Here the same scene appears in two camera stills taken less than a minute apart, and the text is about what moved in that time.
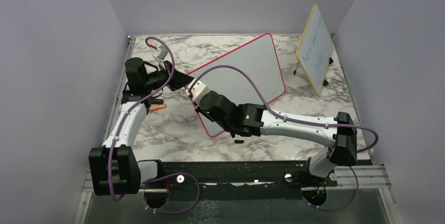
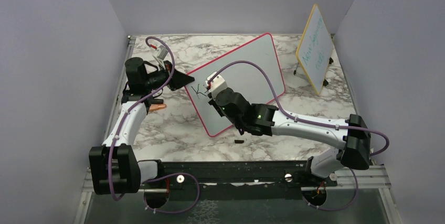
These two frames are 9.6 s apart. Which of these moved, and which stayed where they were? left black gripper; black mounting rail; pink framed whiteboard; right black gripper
Moved: right black gripper
Stayed: black mounting rail; pink framed whiteboard; left black gripper
